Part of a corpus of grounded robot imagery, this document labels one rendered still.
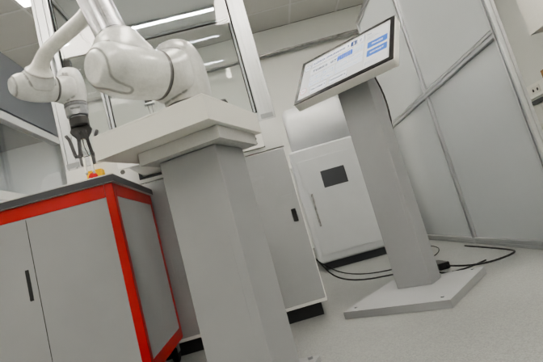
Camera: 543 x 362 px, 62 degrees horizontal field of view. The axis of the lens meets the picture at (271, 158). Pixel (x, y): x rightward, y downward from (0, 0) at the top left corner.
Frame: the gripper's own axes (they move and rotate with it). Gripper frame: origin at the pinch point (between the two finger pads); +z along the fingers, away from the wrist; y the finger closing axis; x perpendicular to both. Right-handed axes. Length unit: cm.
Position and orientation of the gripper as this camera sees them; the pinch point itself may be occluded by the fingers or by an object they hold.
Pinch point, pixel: (88, 165)
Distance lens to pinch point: 196.6
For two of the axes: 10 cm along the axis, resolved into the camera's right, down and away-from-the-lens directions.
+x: -2.3, 2.1, 9.5
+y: 9.4, -2.2, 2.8
